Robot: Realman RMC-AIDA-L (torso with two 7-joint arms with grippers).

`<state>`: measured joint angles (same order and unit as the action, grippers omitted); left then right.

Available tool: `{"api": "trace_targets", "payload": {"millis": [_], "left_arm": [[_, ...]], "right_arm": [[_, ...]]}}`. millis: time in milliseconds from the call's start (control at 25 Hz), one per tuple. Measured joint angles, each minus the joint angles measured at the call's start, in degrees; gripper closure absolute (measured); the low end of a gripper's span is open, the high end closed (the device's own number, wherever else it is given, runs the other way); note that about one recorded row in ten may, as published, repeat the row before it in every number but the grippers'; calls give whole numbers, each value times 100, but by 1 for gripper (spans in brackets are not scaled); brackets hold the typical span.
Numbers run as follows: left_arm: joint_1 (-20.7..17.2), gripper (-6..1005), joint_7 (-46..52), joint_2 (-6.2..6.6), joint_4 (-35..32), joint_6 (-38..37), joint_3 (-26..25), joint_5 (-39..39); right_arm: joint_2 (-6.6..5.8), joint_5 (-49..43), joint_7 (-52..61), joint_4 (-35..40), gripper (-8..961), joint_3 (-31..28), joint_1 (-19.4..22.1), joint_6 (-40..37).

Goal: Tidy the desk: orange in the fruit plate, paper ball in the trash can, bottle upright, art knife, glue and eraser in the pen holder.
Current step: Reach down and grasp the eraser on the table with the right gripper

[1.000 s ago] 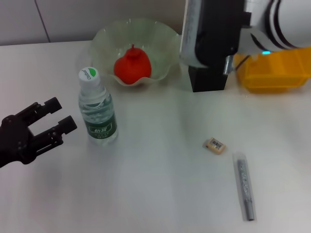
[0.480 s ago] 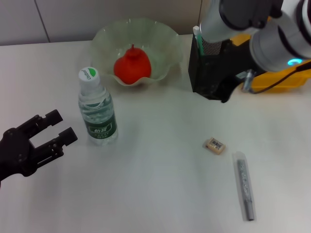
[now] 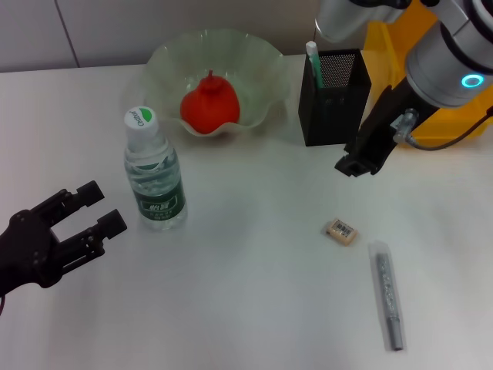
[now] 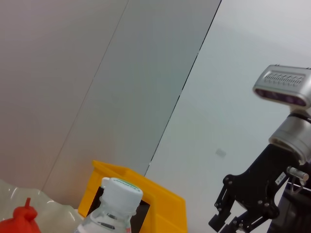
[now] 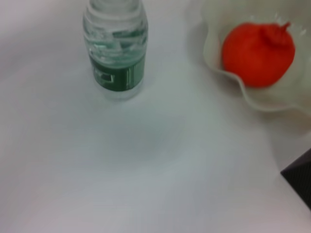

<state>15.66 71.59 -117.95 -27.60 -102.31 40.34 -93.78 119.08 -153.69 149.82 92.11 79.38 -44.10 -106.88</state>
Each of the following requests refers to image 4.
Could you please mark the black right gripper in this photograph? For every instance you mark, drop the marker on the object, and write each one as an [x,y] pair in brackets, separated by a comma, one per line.
[260,182]

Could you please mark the clear green-label water bottle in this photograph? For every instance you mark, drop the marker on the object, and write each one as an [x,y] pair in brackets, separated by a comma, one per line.
[121,194]

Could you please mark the red pear-shaped fruit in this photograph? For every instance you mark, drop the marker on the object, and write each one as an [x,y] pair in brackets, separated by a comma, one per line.
[22,221]

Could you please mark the black mesh pen holder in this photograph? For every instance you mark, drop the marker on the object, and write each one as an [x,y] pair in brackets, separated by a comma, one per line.
[143,216]

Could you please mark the pale green wavy fruit bowl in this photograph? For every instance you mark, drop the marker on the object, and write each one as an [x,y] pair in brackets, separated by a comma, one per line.
[56,213]

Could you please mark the yellow plastic storage bin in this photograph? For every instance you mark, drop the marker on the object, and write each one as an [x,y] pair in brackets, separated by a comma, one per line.
[165,201]

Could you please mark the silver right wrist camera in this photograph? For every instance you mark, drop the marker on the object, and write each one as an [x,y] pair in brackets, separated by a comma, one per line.
[284,87]

